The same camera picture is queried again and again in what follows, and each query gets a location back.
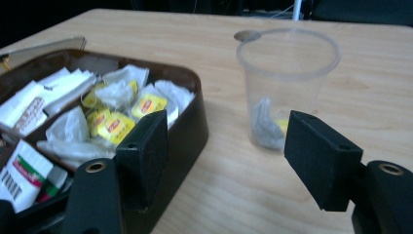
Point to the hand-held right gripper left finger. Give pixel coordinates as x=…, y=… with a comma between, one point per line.
x=142, y=162

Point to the dark brown storage box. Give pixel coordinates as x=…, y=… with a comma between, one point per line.
x=191, y=130

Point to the tea bag with yellow tag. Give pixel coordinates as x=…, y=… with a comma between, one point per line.
x=264, y=130

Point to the plain white paper packets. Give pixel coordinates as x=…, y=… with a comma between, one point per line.
x=69, y=87

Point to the white packet with brown print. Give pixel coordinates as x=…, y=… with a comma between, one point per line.
x=22, y=112

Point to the white packet red green label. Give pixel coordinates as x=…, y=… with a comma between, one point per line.
x=22, y=175

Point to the pile of yellow-tagged tea bags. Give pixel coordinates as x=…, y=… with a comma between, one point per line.
x=113, y=126

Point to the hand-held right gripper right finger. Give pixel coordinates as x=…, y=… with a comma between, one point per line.
x=321, y=162

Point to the round metal table grommet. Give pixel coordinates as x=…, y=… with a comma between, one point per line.
x=245, y=35

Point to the clear plastic cup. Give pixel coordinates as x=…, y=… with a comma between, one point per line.
x=259, y=84

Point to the translucent brown box lid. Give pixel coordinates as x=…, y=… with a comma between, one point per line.
x=42, y=50

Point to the white pole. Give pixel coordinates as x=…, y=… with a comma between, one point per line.
x=297, y=9

